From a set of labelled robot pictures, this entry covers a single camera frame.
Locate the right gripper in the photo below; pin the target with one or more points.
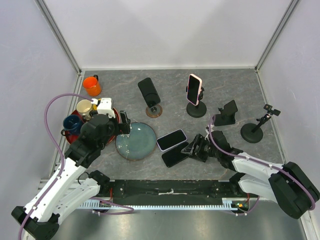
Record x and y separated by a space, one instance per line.
199 140

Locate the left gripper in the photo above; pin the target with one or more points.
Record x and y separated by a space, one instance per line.
121 128

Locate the lavender case phone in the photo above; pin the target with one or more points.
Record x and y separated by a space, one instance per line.
171 140

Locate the black phone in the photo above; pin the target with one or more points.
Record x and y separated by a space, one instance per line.
149 92
174 156

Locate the black round phone stand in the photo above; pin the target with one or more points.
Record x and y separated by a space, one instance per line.
197 111

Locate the black weighted phone stand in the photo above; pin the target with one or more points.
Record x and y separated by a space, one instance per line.
252 133

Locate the pink case phone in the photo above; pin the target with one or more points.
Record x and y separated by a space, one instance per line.
194 87

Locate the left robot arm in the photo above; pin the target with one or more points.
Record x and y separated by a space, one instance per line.
44 214

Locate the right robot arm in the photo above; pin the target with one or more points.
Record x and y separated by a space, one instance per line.
285 184

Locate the black phone on wooden stand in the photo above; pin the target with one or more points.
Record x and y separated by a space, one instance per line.
149 92

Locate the black folding phone stand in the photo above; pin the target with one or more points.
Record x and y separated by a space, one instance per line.
226 114

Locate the teal ceramic plate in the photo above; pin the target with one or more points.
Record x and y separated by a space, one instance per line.
138 144

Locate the yellow mug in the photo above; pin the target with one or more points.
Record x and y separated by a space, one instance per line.
96 105

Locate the cream mug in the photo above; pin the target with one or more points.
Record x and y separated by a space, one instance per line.
84 107

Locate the orange mug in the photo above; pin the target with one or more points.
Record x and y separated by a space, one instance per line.
92 86

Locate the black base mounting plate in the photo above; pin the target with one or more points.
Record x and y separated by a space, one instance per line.
171 192

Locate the dark blue mug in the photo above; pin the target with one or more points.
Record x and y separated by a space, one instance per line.
72 125

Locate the red round tray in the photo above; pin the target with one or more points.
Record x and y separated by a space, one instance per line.
71 138

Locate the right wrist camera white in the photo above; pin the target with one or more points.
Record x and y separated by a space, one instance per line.
208 132

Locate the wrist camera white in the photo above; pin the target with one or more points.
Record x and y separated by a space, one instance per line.
105 107
208 132

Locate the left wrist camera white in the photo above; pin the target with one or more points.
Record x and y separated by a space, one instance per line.
105 107

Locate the grey cable duct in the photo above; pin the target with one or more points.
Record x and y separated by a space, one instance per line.
226 205

